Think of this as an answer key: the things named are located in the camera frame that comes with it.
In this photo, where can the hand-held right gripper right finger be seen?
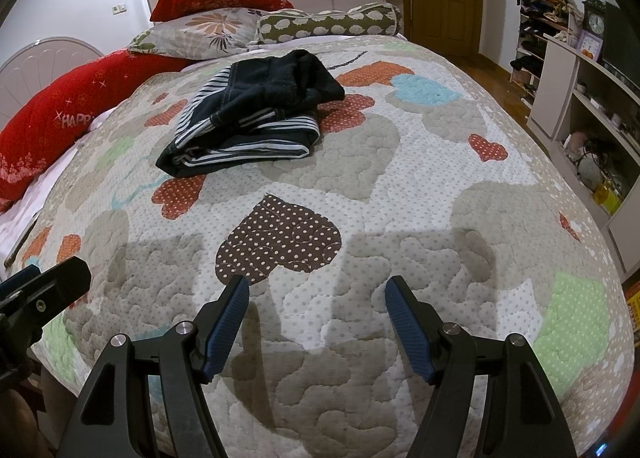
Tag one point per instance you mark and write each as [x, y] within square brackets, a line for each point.
[407, 323]

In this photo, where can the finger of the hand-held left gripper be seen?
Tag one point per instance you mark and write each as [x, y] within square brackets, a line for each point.
[17, 278]
[65, 278]

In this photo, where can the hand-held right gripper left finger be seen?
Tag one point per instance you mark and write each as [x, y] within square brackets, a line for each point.
[227, 323]

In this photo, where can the striped pants with dark patch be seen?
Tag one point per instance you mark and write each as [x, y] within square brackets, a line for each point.
[240, 103]

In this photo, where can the person's left forearm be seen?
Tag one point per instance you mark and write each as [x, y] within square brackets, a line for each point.
[15, 423]

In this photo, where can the white bed sheet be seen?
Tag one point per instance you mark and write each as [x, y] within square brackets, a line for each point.
[20, 233]

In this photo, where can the heart patterned quilt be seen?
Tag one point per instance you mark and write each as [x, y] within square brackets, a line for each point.
[350, 218]

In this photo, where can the red lettered pillow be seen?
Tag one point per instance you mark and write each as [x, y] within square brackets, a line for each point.
[50, 128]

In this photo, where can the pale bed headboard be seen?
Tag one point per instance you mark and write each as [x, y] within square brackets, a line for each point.
[40, 63]

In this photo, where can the yellow orange cardboard box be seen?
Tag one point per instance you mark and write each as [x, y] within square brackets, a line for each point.
[635, 308]

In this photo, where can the yellow jar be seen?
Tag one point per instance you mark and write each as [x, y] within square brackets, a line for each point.
[607, 198]

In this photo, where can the pale open shelf cabinet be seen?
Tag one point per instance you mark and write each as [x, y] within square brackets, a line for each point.
[550, 88]

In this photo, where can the beige floral pillow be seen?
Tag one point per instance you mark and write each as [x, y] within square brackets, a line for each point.
[200, 33]

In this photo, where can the green patterned bolster pillow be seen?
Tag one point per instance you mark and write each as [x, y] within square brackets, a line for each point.
[325, 23]

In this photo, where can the cluttered shoe rack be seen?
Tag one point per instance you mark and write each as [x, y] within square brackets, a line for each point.
[530, 28]

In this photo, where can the dark flat television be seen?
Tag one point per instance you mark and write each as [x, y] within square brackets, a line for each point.
[622, 48]

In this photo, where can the dark mantel clock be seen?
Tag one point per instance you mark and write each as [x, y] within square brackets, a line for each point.
[595, 22]

